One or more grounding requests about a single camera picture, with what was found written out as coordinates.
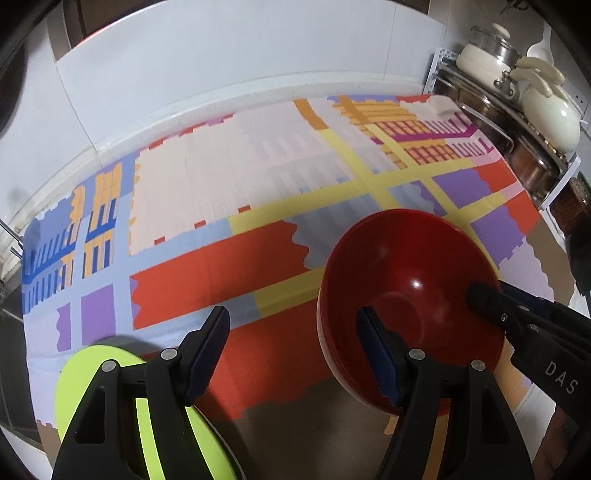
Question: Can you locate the copper coloured pot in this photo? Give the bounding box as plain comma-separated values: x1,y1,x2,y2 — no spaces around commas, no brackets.
508,133,562,195

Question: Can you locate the white ladle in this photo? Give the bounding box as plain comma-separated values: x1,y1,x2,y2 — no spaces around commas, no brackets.
526,23,553,59

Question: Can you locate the stainless steel pot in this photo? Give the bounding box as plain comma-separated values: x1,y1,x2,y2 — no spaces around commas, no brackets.
436,69,514,154

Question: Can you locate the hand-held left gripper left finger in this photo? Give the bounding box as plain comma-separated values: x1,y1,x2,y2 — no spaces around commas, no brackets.
51,305,230,480

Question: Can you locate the colourful patterned mat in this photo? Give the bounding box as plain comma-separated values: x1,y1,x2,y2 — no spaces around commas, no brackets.
21,95,557,445

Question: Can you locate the white lidded saucepan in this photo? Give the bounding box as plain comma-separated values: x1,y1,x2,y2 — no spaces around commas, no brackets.
456,23,523,78

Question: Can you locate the white metal dish rack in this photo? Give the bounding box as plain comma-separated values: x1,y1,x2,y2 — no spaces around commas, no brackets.
424,46,583,209

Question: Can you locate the red and black bowl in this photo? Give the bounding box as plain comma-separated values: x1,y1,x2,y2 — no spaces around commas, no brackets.
316,209,507,416

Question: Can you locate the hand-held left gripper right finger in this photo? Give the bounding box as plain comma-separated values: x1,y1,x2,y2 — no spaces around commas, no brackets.
356,307,535,480

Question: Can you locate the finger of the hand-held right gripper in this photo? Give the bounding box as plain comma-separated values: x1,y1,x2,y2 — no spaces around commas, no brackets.
501,281,591,347
466,282,546,344

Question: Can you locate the green plate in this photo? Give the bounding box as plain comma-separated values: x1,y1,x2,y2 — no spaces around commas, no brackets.
54,344,242,480

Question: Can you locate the dark brown wall cabinet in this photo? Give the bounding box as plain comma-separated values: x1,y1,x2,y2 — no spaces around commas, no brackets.
46,0,108,62

